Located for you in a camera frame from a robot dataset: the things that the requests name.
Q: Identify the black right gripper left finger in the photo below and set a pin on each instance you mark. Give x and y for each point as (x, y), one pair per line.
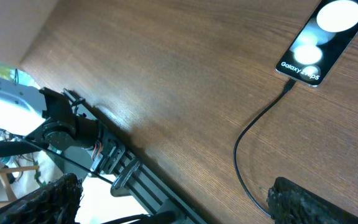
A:
(56, 202)

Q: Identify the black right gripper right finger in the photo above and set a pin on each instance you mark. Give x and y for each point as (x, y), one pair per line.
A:
(291, 203)

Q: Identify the black samsung smartphone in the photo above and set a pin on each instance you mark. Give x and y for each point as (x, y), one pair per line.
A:
(320, 43)

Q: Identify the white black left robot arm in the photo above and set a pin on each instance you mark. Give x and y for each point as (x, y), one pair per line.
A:
(47, 118)

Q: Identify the wooden chair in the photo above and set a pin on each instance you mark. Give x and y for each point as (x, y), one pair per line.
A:
(11, 192)

